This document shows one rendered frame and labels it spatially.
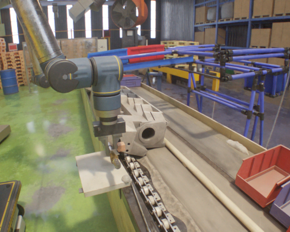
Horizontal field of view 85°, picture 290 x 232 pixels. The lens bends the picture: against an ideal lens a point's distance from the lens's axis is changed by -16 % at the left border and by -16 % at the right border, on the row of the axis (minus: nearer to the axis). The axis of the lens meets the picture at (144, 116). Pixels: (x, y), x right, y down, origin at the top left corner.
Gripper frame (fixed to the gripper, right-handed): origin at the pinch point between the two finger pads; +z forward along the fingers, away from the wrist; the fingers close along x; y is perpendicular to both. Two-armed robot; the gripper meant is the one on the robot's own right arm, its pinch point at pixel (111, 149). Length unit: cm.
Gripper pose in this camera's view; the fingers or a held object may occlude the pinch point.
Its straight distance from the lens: 81.8
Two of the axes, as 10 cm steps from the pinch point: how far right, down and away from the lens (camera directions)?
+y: 3.6, 3.3, -8.7
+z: 0.0, 9.3, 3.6
